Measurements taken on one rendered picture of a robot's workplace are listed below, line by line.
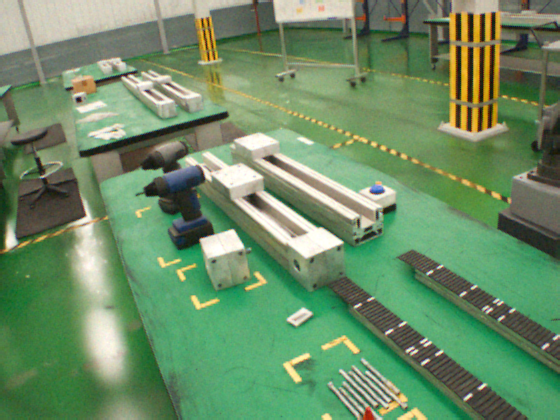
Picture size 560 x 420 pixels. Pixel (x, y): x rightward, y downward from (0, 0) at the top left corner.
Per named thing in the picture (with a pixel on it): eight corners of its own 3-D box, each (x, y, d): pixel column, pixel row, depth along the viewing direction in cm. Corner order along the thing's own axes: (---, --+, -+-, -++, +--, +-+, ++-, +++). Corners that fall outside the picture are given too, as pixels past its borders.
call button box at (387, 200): (396, 209, 131) (396, 190, 128) (371, 220, 128) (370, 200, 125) (379, 200, 138) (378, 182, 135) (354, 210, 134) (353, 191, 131)
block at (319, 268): (353, 272, 107) (352, 238, 103) (310, 292, 102) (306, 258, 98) (332, 256, 114) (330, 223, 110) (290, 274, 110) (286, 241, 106)
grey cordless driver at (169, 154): (202, 200, 156) (189, 140, 146) (157, 225, 143) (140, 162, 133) (188, 196, 161) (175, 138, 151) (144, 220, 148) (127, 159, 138)
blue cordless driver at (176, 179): (219, 236, 131) (204, 166, 122) (156, 260, 124) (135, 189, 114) (210, 226, 138) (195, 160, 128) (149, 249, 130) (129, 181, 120)
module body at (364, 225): (383, 234, 120) (382, 206, 117) (353, 247, 117) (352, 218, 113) (255, 158, 186) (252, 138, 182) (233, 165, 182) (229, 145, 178)
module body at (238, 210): (324, 259, 113) (322, 230, 110) (290, 274, 110) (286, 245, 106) (212, 171, 179) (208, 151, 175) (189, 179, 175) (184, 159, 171)
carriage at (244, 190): (266, 197, 137) (262, 176, 134) (233, 209, 133) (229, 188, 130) (244, 181, 150) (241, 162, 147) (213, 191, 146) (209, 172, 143)
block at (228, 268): (260, 277, 110) (254, 244, 106) (215, 291, 108) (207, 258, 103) (248, 258, 119) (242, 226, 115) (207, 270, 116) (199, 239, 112)
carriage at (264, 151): (281, 159, 165) (278, 141, 162) (254, 167, 161) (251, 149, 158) (261, 148, 178) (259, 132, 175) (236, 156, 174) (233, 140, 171)
